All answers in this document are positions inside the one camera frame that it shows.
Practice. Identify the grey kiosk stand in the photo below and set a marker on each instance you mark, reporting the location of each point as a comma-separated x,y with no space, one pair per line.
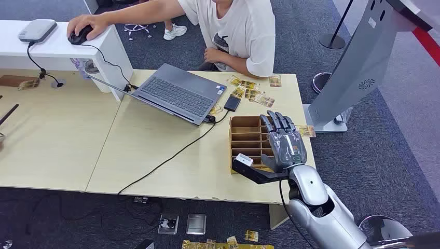
357,62

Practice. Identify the white desk riser shelf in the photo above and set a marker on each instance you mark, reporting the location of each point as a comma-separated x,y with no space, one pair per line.
51,51

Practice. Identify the pale wrist camera, black bracket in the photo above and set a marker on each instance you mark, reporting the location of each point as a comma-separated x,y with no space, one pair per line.
244,160

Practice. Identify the silver floor socket with plug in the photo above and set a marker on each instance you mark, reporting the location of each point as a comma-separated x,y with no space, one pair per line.
168,224

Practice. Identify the person's left hand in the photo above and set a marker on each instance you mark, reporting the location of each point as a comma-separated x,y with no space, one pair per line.
212,55

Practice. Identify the gold patterned card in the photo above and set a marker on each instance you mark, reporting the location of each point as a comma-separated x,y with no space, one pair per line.
248,85
251,236
216,110
29,84
235,80
232,241
264,100
251,93
238,92
306,131
275,80

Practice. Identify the dark thin stick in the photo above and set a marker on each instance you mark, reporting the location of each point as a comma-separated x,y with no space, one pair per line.
8,115

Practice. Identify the person's left forearm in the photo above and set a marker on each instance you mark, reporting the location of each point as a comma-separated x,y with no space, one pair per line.
240,67

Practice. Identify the black power adapter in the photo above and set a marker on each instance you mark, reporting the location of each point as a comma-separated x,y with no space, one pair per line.
232,103

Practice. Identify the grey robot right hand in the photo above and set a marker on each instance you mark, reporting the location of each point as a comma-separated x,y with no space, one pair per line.
287,147

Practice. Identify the purple patterned packet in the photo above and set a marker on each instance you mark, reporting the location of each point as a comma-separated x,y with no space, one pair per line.
77,65

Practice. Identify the chrome stanchion base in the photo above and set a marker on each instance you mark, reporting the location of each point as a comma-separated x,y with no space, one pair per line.
319,82
385,228

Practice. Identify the white chair base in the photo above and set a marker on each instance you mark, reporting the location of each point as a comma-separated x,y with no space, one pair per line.
137,29

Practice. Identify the brown flat board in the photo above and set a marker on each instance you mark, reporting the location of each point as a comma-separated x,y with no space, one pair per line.
10,80

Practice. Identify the black computer mouse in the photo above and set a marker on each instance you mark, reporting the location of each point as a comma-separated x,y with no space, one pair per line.
78,37

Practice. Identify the black stanchion pole with base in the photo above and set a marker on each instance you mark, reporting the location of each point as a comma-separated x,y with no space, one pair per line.
331,41

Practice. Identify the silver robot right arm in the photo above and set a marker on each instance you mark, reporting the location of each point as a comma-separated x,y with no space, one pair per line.
326,223

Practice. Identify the person's right forearm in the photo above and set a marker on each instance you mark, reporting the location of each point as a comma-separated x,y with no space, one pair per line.
144,11

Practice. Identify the silver floor socket plate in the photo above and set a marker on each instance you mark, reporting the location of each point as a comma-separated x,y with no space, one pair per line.
196,224

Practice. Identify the person's right hand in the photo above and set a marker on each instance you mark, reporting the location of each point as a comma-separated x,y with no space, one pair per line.
87,22

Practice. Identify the white sneaker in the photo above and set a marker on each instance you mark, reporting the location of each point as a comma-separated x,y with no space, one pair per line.
175,31

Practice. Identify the gold patterned flat box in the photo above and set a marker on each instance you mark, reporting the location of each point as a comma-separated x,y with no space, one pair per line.
199,245

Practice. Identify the cardboard slotted card organizer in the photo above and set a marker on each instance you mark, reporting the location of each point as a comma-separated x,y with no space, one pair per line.
247,141

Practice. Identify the red barrier belt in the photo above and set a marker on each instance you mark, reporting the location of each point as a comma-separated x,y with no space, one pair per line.
428,43

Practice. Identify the white table leg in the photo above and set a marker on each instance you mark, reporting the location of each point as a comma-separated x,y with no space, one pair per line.
277,216

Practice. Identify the small black circuit board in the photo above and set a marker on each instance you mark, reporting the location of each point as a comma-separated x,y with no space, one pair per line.
141,200

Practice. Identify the grey laptop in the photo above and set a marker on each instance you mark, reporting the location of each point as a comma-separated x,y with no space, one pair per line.
178,91

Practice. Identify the round clear cup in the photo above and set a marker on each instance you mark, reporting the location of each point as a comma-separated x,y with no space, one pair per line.
92,67

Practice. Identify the grey flat box device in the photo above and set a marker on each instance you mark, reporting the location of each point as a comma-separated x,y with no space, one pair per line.
37,30

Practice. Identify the person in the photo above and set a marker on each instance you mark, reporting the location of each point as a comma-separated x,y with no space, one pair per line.
240,27

